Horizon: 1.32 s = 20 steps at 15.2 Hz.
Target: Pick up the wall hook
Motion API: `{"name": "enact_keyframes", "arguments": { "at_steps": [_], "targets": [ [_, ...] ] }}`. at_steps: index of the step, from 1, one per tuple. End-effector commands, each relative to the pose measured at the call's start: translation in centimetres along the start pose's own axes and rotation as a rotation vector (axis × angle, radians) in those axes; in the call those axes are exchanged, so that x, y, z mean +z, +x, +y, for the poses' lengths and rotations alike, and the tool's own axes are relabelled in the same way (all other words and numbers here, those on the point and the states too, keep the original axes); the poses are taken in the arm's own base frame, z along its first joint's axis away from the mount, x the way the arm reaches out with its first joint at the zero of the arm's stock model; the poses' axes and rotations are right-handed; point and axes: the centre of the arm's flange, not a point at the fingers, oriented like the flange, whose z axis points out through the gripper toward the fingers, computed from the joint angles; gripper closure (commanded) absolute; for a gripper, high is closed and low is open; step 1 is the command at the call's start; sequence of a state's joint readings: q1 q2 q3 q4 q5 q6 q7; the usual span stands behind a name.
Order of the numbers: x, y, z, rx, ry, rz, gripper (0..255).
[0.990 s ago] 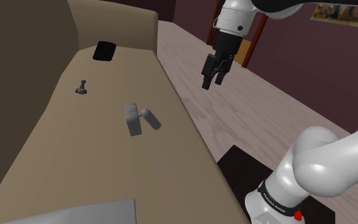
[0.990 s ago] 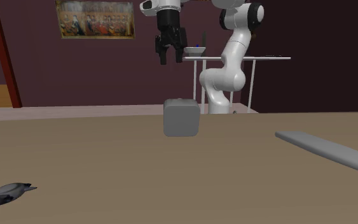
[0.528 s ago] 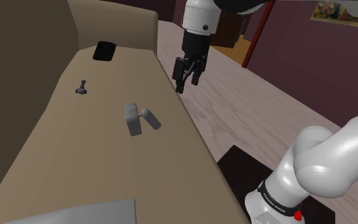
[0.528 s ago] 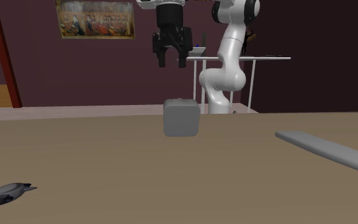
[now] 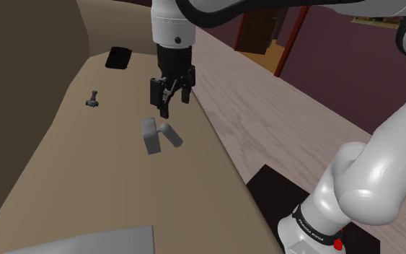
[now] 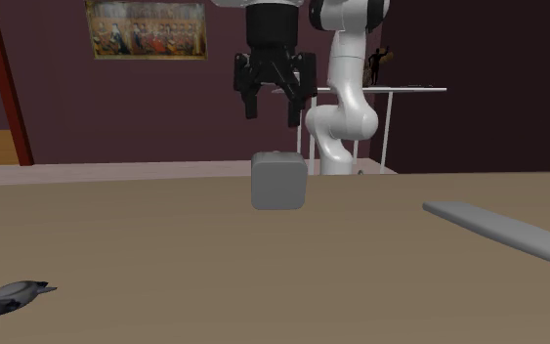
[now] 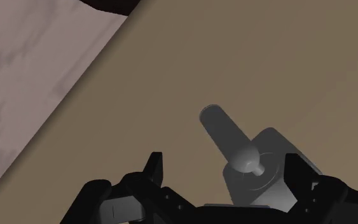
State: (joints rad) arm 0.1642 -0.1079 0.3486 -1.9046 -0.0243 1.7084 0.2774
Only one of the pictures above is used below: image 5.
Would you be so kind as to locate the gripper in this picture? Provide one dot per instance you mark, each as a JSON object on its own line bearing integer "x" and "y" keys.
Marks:
{"x": 174, "y": 61}

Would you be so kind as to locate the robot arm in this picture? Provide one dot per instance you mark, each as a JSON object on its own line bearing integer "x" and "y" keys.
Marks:
{"x": 382, "y": 183}

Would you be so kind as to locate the grey roller-shaped tool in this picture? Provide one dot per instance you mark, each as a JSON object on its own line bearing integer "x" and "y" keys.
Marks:
{"x": 151, "y": 137}

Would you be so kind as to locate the black phone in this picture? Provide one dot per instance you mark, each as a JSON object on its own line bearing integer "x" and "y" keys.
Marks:
{"x": 118, "y": 58}

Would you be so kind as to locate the red-framed doorway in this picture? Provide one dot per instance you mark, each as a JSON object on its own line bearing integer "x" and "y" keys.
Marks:
{"x": 259, "y": 35}

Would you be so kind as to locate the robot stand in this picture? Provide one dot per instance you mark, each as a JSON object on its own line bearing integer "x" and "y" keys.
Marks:
{"x": 276, "y": 197}

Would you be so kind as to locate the grey flat tablet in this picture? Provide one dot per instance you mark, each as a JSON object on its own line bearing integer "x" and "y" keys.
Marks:
{"x": 111, "y": 242}

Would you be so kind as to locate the wall picture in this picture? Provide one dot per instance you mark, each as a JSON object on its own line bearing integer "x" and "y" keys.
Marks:
{"x": 376, "y": 22}

